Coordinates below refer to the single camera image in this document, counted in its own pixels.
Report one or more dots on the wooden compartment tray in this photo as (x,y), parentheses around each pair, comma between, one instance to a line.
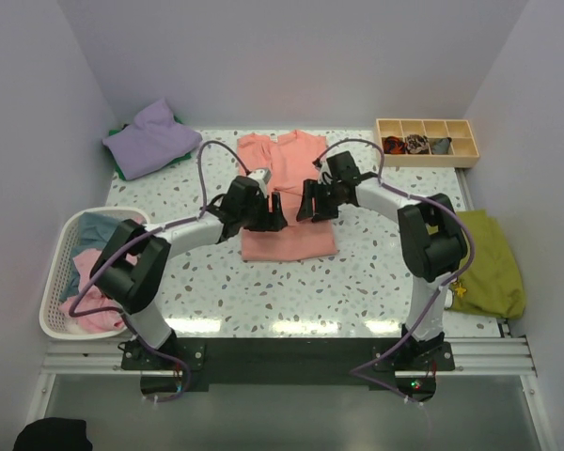
(463,153)

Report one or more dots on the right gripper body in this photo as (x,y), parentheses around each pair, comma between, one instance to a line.
(336,185)

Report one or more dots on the grey rolled sock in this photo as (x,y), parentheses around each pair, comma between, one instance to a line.
(440,146)

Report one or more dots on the red black rolled sock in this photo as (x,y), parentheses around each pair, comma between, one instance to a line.
(392,145)

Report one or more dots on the black object bottom left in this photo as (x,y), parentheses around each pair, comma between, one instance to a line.
(54,433)

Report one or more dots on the grey blue t-shirt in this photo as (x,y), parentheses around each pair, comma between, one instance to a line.
(95,230)

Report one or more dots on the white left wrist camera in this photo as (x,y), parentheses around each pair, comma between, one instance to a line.
(261,176)

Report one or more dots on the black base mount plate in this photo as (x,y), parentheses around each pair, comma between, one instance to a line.
(197,364)

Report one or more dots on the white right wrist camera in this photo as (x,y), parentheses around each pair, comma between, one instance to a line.
(324,175)

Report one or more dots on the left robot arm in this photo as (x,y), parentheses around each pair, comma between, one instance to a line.
(131,266)

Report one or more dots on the olive green t-shirt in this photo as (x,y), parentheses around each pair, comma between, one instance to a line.
(492,286)

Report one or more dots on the light pink t-shirt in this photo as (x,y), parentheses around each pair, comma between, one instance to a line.
(105,321)

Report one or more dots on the brown patterned rolled sock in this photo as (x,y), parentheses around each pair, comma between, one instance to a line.
(416,144)

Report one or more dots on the salmon pink t-shirt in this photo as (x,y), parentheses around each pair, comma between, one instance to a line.
(289,157)

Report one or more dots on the folded lilac t-shirt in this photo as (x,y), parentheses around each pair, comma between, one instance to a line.
(153,140)

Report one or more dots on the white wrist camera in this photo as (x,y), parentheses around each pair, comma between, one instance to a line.
(261,176)
(324,175)

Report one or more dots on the white laundry basket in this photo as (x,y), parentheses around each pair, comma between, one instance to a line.
(52,320)

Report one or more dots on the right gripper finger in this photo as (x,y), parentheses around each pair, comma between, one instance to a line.
(325,206)
(306,209)

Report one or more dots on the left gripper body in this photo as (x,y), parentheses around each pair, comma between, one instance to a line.
(258,212)

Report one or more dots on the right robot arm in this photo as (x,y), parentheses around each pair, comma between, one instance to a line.
(432,238)

